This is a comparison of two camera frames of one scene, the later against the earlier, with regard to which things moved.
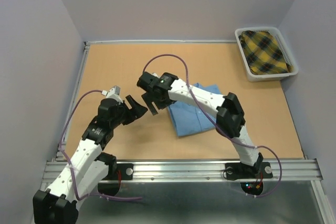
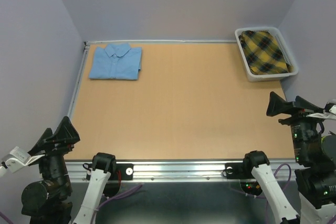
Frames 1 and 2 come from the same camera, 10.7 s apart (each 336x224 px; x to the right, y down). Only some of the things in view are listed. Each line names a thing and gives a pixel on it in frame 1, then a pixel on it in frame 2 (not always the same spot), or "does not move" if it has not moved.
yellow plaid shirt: [263, 53] does not move
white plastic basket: [254, 77] does not move
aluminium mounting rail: [283, 169] does not move
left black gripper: [137, 109] → [65, 131]
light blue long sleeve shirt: [188, 119] → [117, 61]
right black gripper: [148, 99] → [277, 104]
